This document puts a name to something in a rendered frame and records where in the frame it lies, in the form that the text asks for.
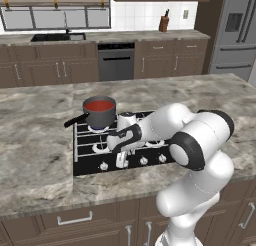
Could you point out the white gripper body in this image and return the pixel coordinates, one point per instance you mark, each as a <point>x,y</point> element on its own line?
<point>122,159</point>

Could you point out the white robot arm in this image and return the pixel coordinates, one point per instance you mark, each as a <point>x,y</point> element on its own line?
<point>200,140</point>

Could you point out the red marinara sauce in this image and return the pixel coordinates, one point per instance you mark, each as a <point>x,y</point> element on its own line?
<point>99,105</point>

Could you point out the white hob knob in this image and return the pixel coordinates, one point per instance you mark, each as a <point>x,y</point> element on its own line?
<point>162,158</point>
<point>104,165</point>
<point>143,160</point>

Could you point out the black gas hob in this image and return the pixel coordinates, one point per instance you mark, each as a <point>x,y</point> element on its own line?
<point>86,166</point>

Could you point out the brown drawer front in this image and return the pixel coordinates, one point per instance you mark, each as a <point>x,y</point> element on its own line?
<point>100,213</point>

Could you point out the brown cupboard door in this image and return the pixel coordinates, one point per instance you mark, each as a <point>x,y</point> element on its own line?
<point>83,239</point>
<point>238,235</point>
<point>156,231</point>

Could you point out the grey dishwasher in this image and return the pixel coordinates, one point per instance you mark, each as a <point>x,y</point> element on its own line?
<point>116,65</point>

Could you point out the brown cupboard run with drawers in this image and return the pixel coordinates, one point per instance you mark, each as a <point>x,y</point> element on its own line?
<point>166,60</point>

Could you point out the brown cupboard run under sink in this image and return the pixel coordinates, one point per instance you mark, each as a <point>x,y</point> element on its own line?
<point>40,66</point>

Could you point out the black sink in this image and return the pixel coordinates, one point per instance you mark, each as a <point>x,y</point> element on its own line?
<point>56,37</point>

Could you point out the brown knife block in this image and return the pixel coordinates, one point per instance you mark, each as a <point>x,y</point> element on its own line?
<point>163,22</point>

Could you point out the black tap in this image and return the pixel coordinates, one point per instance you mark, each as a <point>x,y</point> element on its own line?
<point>67,25</point>

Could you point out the grey fridge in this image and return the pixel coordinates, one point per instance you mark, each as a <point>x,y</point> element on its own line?
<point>235,36</point>

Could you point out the window with dark frame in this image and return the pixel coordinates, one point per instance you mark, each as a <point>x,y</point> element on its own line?
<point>53,18</point>

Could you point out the grey wall outlet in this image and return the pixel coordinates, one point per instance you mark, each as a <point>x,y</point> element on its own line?
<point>185,14</point>

